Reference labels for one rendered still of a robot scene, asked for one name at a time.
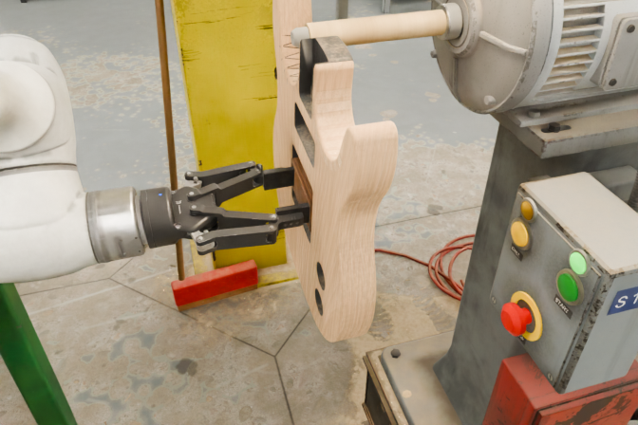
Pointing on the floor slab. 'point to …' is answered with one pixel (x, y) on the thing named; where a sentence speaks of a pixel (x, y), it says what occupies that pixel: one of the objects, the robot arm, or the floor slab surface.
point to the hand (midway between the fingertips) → (298, 194)
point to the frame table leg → (30, 362)
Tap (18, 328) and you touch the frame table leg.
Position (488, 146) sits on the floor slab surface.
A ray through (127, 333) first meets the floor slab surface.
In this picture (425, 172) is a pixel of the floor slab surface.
